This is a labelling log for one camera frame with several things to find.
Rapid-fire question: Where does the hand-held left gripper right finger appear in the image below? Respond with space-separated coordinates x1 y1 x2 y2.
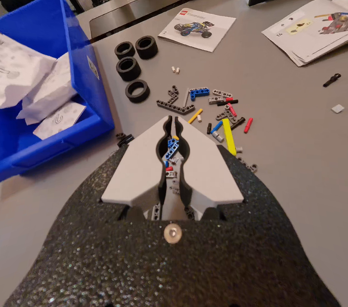
174 116 245 221

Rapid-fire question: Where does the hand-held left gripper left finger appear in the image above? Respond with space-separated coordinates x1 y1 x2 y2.
101 115 173 219

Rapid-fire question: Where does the pile of lego pieces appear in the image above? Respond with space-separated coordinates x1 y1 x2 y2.
156 85 258 196

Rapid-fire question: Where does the black lego clip piece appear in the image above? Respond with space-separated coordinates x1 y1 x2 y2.
116 133 134 148

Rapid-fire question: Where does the black rubber lego tyre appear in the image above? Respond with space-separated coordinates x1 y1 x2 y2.
125 79 150 103
116 57 142 82
114 41 136 60
135 36 159 60

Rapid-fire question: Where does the white paper bag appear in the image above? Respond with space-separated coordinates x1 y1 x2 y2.
16 52 78 126
0 33 58 110
33 102 87 141

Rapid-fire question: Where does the blue plastic storage bin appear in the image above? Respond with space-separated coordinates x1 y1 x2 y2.
0 0 115 181

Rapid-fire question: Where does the thin closed instruction booklet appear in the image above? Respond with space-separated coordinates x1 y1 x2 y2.
158 8 237 53

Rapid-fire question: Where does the open instruction booklet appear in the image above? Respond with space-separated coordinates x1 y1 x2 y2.
262 0 348 67

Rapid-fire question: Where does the dark desk cable hatch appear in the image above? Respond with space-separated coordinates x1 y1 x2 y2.
89 0 182 42

